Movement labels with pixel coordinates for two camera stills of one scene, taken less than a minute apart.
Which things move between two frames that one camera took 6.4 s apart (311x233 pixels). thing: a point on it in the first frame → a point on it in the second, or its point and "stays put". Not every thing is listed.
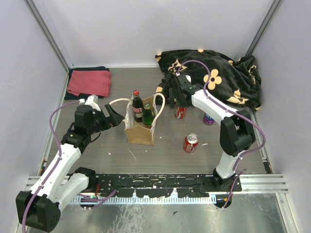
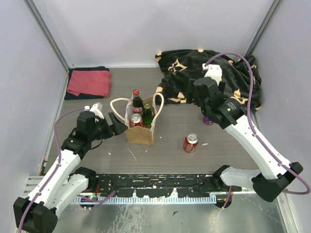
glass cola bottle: x=137 y=107 stays put
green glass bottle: x=147 y=115 stays put
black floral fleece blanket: x=235 y=82 stays put
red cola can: x=180 y=112 → x=136 y=120
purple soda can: x=207 y=120 stays put
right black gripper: x=173 y=94 → x=191 y=91
